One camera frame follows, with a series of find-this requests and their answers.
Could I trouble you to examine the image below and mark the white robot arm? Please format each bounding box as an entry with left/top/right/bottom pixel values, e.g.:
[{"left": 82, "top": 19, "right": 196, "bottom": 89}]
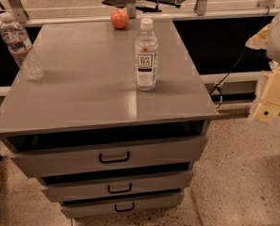
[{"left": 245, "top": 12, "right": 280, "bottom": 124}]

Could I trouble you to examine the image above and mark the grey drawer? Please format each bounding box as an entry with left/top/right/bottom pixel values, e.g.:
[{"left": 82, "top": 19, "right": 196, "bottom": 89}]
[
  {"left": 41, "top": 169, "right": 193, "bottom": 202},
  {"left": 11, "top": 135, "right": 207, "bottom": 177},
  {"left": 61, "top": 191, "right": 184, "bottom": 218}
]

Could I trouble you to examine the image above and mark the bottom grey drawer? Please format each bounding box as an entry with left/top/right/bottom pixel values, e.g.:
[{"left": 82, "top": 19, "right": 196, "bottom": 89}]
[{"left": 61, "top": 191, "right": 184, "bottom": 218}]

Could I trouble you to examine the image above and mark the red apple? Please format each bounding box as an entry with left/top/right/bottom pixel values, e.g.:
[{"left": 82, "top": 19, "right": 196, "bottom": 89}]
[{"left": 110, "top": 8, "right": 129, "bottom": 29}]

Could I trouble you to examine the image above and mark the middle grey drawer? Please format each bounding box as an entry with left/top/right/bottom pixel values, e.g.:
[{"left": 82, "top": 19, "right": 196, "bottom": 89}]
[{"left": 41, "top": 169, "right": 193, "bottom": 202}]

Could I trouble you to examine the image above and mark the grey drawer cabinet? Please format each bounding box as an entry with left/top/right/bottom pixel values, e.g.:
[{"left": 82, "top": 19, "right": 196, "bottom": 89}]
[{"left": 0, "top": 19, "right": 217, "bottom": 207}]

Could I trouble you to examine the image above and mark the tea bottle with white cap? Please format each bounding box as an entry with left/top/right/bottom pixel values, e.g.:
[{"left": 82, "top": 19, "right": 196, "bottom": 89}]
[{"left": 135, "top": 18, "right": 158, "bottom": 91}]

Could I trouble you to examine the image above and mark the top grey drawer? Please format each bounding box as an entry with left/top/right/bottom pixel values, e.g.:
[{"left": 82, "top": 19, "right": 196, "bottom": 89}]
[{"left": 11, "top": 135, "right": 207, "bottom": 177}]

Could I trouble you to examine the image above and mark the clear crinkled water bottle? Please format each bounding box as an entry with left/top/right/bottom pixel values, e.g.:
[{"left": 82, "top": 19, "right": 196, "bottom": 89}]
[{"left": 0, "top": 12, "right": 43, "bottom": 81}]

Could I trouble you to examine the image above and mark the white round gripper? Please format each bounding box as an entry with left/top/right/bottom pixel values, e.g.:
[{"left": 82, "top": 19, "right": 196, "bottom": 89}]
[{"left": 245, "top": 24, "right": 280, "bottom": 123}]

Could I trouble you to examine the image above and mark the black cable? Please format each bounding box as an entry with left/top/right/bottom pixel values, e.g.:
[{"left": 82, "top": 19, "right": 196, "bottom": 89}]
[{"left": 208, "top": 5, "right": 271, "bottom": 109}]

